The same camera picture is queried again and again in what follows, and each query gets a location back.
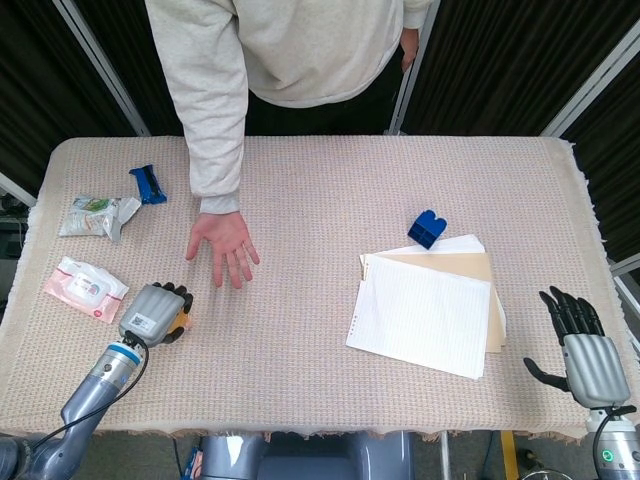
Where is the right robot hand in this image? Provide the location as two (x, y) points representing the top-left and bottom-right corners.
(523, 285), (632, 410)

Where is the person's open hand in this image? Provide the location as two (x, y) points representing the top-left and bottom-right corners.
(185, 210), (261, 290)

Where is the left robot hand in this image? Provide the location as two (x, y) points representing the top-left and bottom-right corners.
(118, 282), (194, 348)

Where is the person's hanging hand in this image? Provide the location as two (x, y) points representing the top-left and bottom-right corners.
(400, 27), (420, 75)

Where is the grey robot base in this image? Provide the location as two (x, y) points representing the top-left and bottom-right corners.
(199, 430), (416, 480)

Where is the person's grey sleeved forearm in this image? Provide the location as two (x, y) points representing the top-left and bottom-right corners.
(144, 0), (249, 215)

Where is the pink wet wipes pack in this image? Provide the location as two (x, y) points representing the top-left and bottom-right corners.
(41, 255), (130, 325)

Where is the person's grey sweatshirt torso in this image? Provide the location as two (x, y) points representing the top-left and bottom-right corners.
(143, 0), (441, 109)

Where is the blue snack bar wrapper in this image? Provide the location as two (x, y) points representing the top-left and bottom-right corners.
(128, 164), (169, 206)

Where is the beige woven tablecloth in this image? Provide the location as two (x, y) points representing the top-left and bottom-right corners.
(0, 134), (636, 445)

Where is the silver green snack bag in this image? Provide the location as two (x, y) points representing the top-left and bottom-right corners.
(58, 195), (143, 245)

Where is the beige manila folder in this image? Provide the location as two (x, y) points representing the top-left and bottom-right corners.
(359, 252), (510, 355)

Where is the lined white paper sheet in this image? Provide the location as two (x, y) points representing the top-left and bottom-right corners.
(345, 253), (493, 382)

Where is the plain white paper sheet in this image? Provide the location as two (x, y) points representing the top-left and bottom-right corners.
(374, 233), (486, 257)

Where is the blue plastic block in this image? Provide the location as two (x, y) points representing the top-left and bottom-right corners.
(407, 209), (449, 251)

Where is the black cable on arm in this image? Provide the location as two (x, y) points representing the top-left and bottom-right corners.
(19, 332), (150, 451)

